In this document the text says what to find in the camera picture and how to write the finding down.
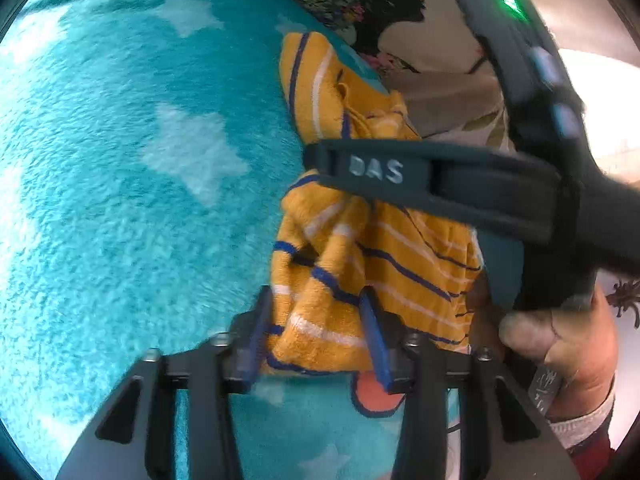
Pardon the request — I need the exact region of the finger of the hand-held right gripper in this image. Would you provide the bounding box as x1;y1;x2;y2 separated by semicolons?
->
302;139;564;244

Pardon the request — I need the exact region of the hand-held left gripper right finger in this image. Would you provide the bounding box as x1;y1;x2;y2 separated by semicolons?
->
359;287;581;480

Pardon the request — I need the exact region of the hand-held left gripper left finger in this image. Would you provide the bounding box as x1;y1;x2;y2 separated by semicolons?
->
55;285;275;480

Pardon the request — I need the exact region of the yellow striped shirt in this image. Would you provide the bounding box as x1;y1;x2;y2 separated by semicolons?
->
265;31;483;377

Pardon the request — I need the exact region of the person's right forearm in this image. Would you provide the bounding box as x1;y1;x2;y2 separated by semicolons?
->
547;394;619;480

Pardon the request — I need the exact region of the person's right hand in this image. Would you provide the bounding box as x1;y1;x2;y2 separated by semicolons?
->
467;277;619;422

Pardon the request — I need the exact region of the white floral bedsheet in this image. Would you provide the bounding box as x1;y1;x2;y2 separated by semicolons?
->
245;0;640;331

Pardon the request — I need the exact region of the teal printed blanket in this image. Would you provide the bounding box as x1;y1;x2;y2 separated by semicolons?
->
0;0;526;480

